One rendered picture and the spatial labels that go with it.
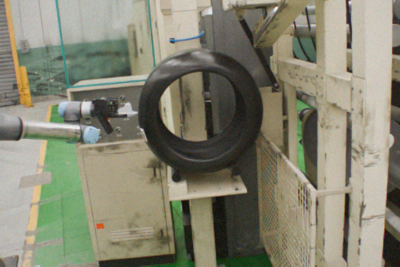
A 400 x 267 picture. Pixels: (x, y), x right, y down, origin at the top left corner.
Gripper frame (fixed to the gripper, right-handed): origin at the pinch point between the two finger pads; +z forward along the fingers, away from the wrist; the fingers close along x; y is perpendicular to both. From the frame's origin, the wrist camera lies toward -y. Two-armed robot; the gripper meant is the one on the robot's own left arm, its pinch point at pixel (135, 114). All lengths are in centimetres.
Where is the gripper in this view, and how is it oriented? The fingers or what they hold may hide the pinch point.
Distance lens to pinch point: 184.7
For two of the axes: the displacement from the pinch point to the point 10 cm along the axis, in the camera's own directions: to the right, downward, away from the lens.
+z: 10.0, 0.1, 0.9
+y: 0.3, -9.7, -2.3
